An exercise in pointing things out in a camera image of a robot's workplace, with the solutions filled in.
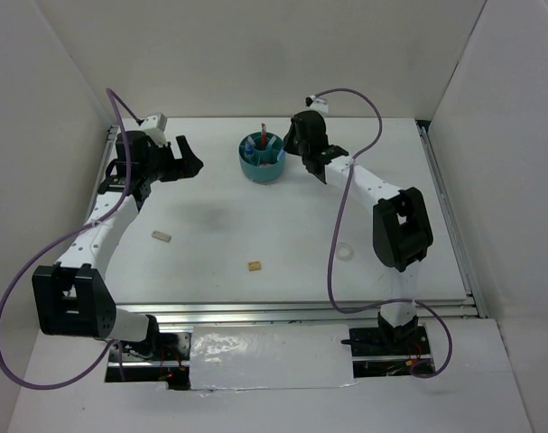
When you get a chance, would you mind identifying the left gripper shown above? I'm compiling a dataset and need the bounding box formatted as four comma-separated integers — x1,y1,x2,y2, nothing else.
142,135,203,183

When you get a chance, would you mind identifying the blue clear pen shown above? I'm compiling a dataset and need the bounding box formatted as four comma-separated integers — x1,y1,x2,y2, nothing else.
266,136,276,149

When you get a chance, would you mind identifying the red pen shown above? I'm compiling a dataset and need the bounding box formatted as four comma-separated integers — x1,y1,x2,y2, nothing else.
261,123,268,150

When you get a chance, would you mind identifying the clear glue bottle blue cap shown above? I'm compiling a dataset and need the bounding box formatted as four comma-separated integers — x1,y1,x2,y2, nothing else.
240,135,255,164

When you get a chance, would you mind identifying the white beige eraser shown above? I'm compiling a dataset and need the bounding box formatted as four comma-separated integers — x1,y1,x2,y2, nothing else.
152,230,172,243

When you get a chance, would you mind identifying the clear tape roll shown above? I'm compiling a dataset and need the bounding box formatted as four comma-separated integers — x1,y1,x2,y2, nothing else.
335,243,354,262

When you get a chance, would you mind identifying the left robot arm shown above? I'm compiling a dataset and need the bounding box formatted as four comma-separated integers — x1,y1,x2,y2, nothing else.
32,130,203,360

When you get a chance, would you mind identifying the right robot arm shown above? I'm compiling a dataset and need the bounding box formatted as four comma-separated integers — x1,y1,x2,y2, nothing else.
283,110,433,354

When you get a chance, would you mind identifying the teal round divided organizer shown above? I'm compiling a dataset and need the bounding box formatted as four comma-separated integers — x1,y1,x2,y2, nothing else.
238,132,286,183

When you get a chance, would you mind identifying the small brown eraser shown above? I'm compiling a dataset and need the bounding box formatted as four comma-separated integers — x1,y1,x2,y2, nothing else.
247,261,262,272

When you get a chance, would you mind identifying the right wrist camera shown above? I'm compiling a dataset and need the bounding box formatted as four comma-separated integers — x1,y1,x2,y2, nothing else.
305,95,329,115

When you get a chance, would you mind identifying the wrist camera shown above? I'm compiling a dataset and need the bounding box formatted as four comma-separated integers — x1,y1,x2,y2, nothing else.
139,113,168,148
305,95,329,115

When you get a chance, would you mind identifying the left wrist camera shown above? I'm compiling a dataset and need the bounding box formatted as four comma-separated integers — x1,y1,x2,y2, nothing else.
139,113,168,148

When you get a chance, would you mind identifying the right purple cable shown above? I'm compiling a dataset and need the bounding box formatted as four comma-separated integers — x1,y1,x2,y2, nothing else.
313,88,454,379

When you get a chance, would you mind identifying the purple cable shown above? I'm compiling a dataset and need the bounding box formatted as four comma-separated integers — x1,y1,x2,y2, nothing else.
313,88,454,379
0,88,144,390

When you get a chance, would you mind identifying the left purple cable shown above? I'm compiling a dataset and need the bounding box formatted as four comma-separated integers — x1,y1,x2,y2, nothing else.
0,88,144,390

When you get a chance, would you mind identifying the aluminium rail frame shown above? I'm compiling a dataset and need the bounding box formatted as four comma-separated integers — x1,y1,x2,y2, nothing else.
92,117,489,330

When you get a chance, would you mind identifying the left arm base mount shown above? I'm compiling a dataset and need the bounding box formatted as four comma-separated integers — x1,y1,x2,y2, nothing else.
105,332,192,391

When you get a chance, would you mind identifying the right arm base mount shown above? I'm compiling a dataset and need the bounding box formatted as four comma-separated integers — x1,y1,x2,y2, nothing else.
340,325,435,378

